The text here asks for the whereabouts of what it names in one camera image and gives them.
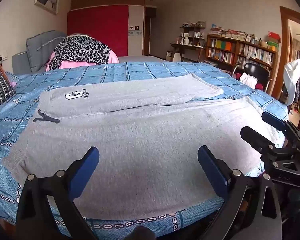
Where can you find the red wardrobe panel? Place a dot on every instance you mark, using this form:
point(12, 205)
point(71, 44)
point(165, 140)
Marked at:
point(97, 22)

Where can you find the wooden door frame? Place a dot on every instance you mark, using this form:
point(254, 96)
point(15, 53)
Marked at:
point(283, 30)

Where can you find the white hanging garment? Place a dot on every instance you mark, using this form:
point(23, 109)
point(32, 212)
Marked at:
point(291, 77)

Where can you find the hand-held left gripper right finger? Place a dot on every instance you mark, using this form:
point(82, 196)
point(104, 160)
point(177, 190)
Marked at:
point(212, 168)

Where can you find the dark wooden desk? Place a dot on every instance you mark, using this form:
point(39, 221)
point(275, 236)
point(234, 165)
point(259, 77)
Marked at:
point(187, 48)

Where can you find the leopard print cloth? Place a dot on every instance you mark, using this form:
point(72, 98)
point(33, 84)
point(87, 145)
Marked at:
point(82, 47)

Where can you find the red box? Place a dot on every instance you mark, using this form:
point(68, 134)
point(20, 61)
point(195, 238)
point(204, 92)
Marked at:
point(274, 36)

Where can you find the wooden bookshelf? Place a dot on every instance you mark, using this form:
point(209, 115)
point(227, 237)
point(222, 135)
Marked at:
point(230, 52)

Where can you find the white wall socket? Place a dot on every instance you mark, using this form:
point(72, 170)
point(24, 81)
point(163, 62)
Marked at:
point(2, 55)

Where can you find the grey padded headboard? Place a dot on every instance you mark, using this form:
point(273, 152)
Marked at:
point(40, 47)

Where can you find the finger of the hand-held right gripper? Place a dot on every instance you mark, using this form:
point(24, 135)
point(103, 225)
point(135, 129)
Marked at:
point(255, 136)
point(272, 120)

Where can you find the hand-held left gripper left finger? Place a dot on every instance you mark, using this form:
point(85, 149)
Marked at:
point(88, 164)

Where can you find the stack of books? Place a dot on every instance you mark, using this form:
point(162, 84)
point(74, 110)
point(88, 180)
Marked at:
point(227, 32)

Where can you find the black chair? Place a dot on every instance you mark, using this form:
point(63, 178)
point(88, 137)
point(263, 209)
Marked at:
point(257, 71)

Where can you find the grey sweat pants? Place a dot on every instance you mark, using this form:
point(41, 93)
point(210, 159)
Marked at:
point(140, 142)

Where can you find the pink blanket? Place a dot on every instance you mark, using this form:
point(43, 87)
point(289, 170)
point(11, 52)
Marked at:
point(72, 64)

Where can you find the desk shelf with small bottles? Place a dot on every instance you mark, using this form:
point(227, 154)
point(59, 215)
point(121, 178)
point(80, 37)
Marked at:
point(192, 33)

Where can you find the white cloth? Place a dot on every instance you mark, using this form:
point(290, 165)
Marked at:
point(247, 80)

